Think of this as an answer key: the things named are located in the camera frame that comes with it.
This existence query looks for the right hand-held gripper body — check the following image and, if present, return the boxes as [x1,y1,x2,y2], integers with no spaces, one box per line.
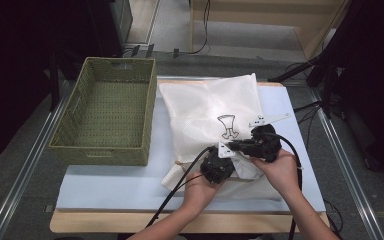
[246,112,293,164]

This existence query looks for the pale blue table mat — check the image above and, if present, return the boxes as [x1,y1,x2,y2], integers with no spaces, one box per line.
[55,81,327,213]

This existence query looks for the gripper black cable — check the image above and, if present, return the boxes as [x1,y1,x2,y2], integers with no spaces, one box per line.
[266,132,305,240]
[145,146,214,230]

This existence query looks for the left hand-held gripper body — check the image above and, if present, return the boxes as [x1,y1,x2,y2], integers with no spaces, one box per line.
[200,141,238,185]

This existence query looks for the light wooden shelf unit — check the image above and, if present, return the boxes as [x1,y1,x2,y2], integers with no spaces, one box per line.
[189,0,351,61]

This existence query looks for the white mesh laundry bag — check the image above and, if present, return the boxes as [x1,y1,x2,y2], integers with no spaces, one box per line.
[158,73,283,201]

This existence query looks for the green woven basket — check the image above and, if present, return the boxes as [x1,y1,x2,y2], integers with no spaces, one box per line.
[48,56,158,167]

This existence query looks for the black metal stand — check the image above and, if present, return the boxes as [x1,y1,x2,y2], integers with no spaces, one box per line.
[268,49,339,120]

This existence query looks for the metal floor rail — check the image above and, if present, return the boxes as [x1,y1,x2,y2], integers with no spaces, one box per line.
[0,79,78,240]
[308,87,384,240]

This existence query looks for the person's left hand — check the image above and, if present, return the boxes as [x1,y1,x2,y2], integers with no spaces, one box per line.
[183,171,226,218]

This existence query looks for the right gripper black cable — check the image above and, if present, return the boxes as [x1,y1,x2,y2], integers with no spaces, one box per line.
[266,132,305,240]

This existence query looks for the black hanging cable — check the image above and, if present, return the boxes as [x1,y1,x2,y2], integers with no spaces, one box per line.
[189,0,212,56]

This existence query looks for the light wooden table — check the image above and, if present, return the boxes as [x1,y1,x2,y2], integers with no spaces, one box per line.
[49,77,330,234]

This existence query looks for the black stand leg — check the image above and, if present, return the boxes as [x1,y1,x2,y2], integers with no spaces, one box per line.
[48,49,62,113]

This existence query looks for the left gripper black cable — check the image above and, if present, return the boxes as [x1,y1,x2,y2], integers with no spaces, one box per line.
[145,146,214,230]

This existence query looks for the black floor cables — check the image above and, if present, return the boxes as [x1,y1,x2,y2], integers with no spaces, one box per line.
[293,99,324,143]

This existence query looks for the dark cabinet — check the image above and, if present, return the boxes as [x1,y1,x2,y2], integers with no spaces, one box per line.
[86,0,134,58]

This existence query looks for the person's right hand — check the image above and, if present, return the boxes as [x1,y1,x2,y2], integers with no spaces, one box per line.
[249,149,303,201]

